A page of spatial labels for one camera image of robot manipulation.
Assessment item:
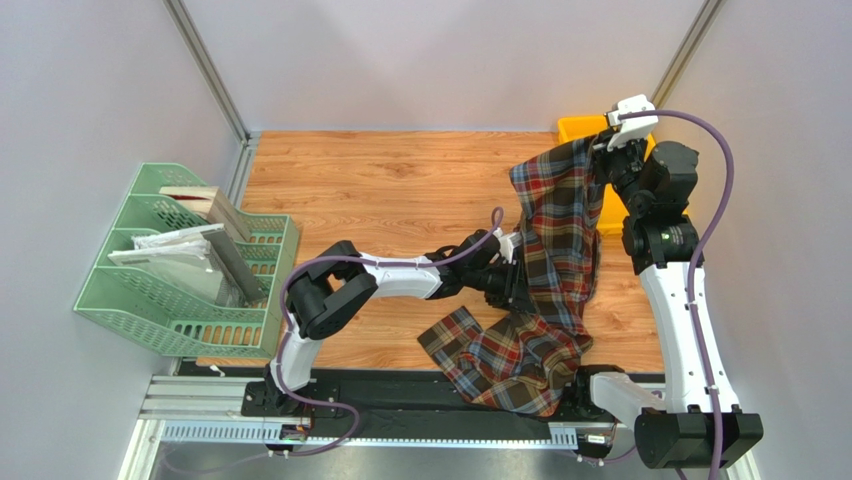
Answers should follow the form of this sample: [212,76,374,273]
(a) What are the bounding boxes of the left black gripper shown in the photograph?
[464,258,538,315]

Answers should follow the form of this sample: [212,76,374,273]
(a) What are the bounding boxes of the plaid long sleeve shirt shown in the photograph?
[418,137,605,417]

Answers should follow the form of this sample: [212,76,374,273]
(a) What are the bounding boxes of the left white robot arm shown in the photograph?
[264,229,534,408]

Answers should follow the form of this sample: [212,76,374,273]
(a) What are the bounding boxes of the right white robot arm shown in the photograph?
[572,140,764,477]

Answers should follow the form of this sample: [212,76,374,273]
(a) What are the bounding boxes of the yellow plastic tray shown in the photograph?
[557,115,697,241]

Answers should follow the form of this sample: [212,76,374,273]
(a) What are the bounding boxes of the grey notebook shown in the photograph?
[202,224,267,303]

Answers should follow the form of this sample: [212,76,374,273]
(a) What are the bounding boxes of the wooden block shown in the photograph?
[159,186,251,242]

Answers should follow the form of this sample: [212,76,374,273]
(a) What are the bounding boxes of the green file organizer rack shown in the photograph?
[73,163,300,361]

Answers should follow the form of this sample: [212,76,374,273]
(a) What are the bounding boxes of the white papers in plastic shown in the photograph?
[107,229,244,307]

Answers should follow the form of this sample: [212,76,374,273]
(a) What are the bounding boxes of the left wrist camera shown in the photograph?
[493,228,522,264]

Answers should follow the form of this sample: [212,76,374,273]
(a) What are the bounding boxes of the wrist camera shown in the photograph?
[604,94,659,151]
[493,228,522,264]

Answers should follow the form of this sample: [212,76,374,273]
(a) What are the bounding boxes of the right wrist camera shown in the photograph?
[604,94,659,151]

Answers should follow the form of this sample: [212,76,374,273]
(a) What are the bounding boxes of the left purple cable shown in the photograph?
[274,206,506,461]

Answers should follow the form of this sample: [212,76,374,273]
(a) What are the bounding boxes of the purple cable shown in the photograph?
[274,206,506,461]
[577,109,736,480]

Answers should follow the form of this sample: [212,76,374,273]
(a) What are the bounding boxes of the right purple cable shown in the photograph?
[577,109,736,480]

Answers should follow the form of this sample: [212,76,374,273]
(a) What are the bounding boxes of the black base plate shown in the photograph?
[177,361,624,449]

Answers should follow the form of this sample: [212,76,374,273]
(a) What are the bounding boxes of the aluminium frame rail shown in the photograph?
[118,373,761,480]

